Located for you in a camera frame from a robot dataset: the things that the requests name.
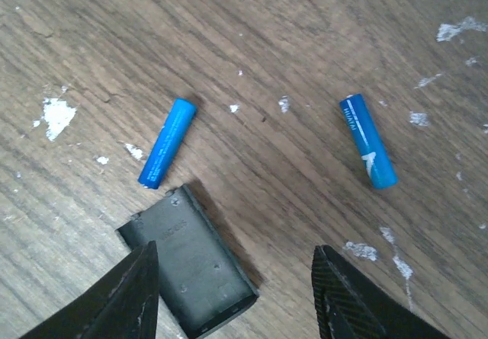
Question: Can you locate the blue battery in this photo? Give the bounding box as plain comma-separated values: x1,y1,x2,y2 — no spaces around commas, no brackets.
339,94,397,189
138,98,197,189

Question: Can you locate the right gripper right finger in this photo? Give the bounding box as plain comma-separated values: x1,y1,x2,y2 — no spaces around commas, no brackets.
311,245,448,339

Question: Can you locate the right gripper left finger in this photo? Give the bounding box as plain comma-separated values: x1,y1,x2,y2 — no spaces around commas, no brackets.
23,241,159,338

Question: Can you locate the black battery cover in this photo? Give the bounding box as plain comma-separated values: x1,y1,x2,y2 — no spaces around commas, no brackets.
117,184,259,338

